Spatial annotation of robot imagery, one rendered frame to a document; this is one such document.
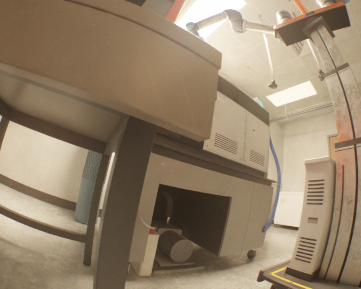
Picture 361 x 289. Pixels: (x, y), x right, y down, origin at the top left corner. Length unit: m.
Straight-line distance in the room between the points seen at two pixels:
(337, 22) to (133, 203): 1.30
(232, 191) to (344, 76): 0.91
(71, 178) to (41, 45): 1.84
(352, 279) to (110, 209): 0.69
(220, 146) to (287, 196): 2.86
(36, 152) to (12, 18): 1.91
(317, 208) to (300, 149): 4.04
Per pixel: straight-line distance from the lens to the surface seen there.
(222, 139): 1.14
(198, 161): 0.92
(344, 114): 0.74
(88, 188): 1.57
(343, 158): 0.67
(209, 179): 0.95
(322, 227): 0.61
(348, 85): 0.79
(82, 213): 1.63
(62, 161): 1.97
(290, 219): 3.74
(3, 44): 0.18
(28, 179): 2.10
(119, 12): 0.19
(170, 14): 0.37
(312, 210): 0.62
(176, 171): 0.83
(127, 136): 0.20
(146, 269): 0.99
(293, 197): 3.74
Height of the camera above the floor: 0.54
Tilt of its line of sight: 15 degrees up
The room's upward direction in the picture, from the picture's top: 12 degrees clockwise
